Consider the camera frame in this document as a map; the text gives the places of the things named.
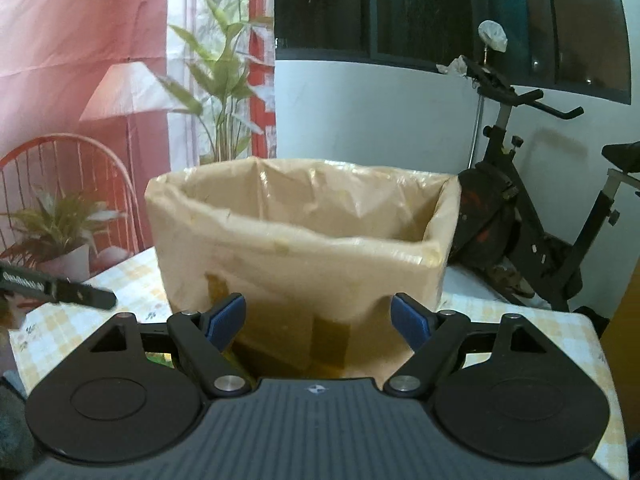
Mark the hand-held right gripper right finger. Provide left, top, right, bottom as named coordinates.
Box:
left=384, top=292, right=548, bottom=399

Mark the brown wooden door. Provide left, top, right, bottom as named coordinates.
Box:
left=597, top=255, right=640, bottom=356

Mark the white crumpled cloth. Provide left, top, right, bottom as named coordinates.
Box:
left=436, top=57, right=469, bottom=77

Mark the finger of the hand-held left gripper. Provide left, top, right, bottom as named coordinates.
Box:
left=0, top=260, right=118, bottom=311

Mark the dark cloth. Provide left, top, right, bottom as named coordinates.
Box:
left=0, top=370, right=36, bottom=480

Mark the black office chair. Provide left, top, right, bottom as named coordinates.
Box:
left=437, top=55, right=640, bottom=313

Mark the plastic-lined cardboard box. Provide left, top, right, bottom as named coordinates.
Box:
left=145, top=156, right=462, bottom=380

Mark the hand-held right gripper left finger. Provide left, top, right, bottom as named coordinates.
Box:
left=87, top=292, right=251, bottom=399

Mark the red printed wall poster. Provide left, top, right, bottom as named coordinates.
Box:
left=0, top=0, right=278, bottom=286

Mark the dark glass window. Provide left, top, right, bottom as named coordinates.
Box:
left=274, top=0, right=632, bottom=106

